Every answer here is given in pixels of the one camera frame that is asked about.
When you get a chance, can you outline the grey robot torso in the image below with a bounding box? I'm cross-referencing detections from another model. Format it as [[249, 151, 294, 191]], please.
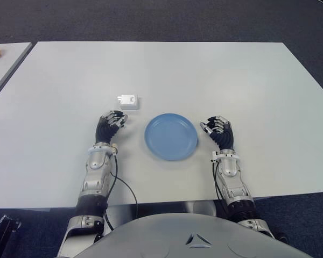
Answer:
[[79, 212, 313, 258]]

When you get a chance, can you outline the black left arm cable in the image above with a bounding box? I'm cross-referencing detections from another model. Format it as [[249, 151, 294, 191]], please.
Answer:
[[103, 152, 138, 232]]

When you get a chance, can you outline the black floor stand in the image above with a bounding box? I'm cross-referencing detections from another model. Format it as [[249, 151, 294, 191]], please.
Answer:
[[0, 214, 23, 258]]

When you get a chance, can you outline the silver table leg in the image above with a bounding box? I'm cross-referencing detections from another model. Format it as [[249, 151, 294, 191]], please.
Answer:
[[185, 200, 217, 217]]

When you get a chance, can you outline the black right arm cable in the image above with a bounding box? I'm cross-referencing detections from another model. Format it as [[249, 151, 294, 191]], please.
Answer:
[[212, 158, 227, 208]]

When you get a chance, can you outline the blue round plate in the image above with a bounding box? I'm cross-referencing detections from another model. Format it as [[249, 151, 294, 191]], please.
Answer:
[[144, 113, 199, 162]]

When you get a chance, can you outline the black floor wheel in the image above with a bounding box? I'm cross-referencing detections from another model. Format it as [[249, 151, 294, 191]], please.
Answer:
[[273, 227, 289, 243]]

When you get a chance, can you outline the white side table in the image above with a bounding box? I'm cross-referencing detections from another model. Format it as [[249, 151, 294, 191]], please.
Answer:
[[0, 42, 34, 105]]

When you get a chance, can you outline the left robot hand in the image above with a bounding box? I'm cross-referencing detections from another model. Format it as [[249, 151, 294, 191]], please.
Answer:
[[95, 109, 129, 145]]

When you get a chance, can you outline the white charger block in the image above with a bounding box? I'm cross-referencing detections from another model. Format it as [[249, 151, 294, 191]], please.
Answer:
[[116, 94, 141, 110]]

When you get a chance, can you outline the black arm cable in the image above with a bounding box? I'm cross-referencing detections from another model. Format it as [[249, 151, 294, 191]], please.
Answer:
[[103, 152, 138, 232], [212, 158, 227, 208]]

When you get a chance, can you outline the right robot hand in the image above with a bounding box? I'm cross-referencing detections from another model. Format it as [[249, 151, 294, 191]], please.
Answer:
[[200, 115, 235, 151]]

